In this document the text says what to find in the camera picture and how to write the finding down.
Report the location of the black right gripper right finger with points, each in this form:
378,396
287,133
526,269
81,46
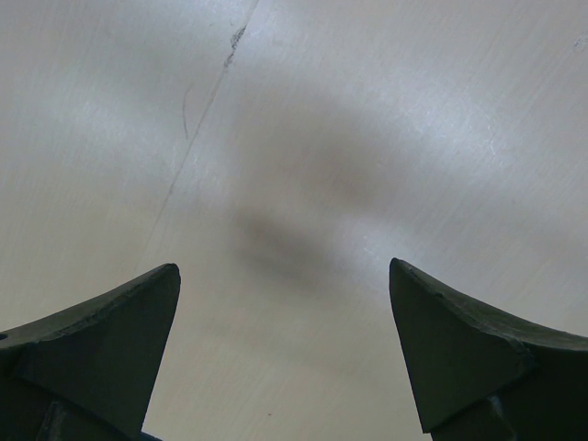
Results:
480,373

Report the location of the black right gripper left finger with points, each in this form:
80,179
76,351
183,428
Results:
88,372

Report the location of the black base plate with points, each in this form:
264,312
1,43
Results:
147,437

